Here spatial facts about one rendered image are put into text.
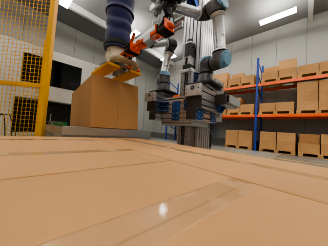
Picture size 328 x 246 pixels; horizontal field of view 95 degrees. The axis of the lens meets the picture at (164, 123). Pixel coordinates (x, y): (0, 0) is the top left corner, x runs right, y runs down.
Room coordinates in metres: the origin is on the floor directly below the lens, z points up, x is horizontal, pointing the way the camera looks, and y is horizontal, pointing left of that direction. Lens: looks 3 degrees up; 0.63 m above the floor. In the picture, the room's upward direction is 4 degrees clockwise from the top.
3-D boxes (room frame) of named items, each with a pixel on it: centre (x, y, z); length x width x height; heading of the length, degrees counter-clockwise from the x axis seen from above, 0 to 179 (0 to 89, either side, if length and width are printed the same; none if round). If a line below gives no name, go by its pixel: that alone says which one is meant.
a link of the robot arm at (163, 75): (1.62, 0.03, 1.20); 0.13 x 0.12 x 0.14; 15
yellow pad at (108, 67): (1.20, 0.51, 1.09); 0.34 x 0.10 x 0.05; 43
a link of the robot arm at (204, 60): (1.27, -0.34, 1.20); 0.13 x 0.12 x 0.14; 35
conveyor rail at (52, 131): (1.87, 1.41, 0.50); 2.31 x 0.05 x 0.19; 41
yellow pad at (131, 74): (1.33, 0.37, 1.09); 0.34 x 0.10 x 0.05; 43
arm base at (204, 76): (1.27, -0.33, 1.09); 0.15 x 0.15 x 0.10
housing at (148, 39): (0.93, 0.12, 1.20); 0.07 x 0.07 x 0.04; 43
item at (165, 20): (0.83, 0.03, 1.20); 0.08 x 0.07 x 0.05; 43
